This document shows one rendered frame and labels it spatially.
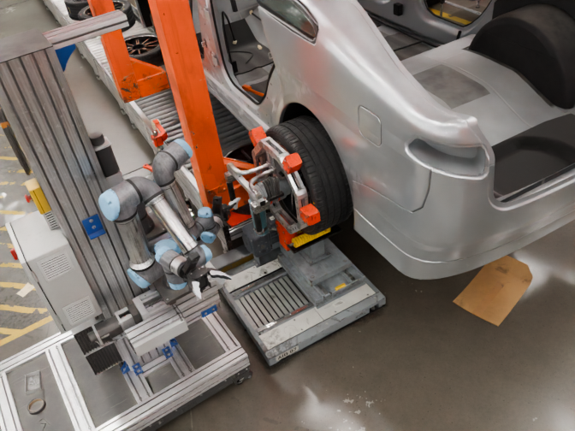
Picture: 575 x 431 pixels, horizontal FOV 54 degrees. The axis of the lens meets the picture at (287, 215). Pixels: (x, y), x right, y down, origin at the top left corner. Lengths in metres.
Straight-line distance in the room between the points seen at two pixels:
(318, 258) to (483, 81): 1.50
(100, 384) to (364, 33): 2.28
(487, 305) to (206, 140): 1.96
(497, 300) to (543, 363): 0.48
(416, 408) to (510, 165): 1.41
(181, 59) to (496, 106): 1.85
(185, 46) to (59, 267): 1.26
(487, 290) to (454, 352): 0.53
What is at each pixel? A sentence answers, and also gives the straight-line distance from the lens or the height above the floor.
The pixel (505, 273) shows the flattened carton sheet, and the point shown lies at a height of 0.01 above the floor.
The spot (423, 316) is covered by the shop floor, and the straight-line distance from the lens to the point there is 3.62.
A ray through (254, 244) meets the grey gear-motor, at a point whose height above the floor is 0.36.
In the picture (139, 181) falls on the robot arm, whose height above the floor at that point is 1.45.
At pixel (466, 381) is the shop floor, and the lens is 3.38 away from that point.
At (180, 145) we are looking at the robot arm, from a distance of 2.82.
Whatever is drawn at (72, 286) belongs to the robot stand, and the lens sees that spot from 2.77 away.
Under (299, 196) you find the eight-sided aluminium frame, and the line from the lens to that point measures 2.96.
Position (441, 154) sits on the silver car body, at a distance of 2.41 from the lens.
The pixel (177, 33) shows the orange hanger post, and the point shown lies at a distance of 3.05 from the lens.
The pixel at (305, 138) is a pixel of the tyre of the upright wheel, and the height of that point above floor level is 1.17.
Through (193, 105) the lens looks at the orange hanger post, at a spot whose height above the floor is 1.31.
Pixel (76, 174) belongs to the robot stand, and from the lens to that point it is 2.53.
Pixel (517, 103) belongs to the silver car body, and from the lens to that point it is 3.74.
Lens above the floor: 2.78
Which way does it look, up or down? 40 degrees down
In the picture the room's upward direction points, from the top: 8 degrees counter-clockwise
